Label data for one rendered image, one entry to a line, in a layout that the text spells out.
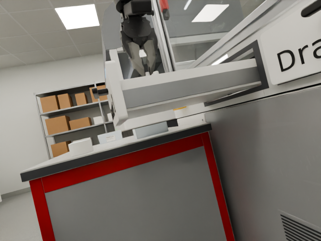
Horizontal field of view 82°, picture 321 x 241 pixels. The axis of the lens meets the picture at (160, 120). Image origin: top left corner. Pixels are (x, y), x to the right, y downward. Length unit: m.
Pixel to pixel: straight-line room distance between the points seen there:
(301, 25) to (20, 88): 5.20
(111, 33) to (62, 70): 3.73
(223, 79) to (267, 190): 0.32
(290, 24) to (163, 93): 0.26
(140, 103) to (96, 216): 0.39
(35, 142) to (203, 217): 4.65
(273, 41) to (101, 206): 0.60
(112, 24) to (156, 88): 1.15
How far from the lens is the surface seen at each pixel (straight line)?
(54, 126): 4.47
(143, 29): 0.53
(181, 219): 0.69
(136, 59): 0.50
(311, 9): 0.37
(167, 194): 0.65
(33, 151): 5.11
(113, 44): 1.42
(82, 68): 5.01
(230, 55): 0.57
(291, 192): 0.54
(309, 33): 0.41
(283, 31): 0.44
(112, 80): 0.35
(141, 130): 0.69
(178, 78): 0.39
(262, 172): 0.58
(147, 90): 0.37
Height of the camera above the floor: 0.80
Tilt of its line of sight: 1 degrees up
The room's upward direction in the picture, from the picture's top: 14 degrees counter-clockwise
